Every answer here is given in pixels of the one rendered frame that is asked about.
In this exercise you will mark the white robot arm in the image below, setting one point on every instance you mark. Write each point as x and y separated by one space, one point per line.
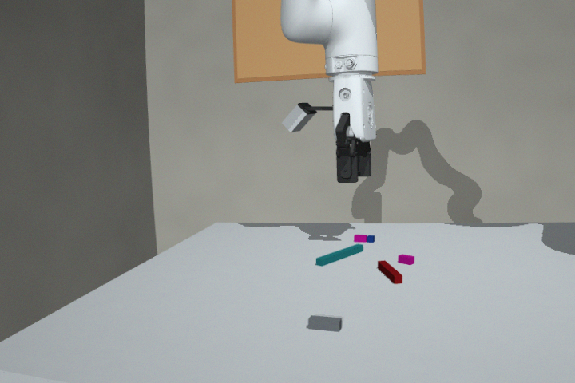
346 29

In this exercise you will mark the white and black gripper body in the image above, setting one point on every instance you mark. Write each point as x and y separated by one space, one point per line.
353 94

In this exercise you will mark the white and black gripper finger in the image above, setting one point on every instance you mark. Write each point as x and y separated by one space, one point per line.
347 162
364 158

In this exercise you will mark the turquoise rod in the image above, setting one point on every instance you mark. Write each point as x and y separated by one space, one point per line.
341 254

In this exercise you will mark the dark red rectangular bar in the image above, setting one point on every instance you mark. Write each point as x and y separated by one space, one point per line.
390 272

